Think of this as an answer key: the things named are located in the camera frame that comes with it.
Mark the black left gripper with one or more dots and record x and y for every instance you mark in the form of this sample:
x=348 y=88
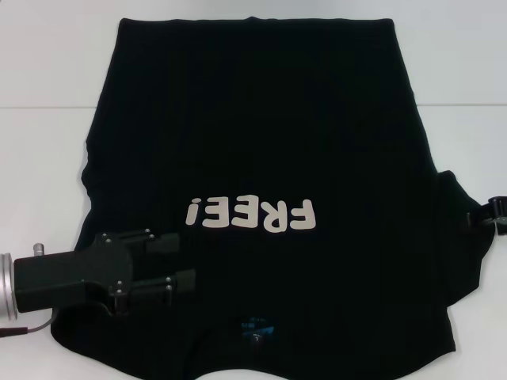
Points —
x=79 y=277

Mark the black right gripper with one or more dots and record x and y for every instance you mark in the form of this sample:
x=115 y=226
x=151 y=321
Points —
x=500 y=221

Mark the black t-shirt with FREE print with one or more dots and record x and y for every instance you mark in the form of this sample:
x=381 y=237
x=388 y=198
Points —
x=253 y=118

